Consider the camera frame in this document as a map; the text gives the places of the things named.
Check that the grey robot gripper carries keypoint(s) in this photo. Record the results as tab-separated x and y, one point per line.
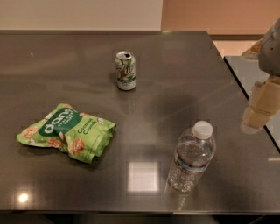
271	52

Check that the clear plastic water bottle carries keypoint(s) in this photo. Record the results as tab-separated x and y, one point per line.
193	153

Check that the grey side table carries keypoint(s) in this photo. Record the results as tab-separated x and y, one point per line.
247	72

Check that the white green soda can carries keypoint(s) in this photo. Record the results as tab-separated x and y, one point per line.
125	70

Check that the green coconut crunch snack bag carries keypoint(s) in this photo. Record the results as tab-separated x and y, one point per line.
81	136

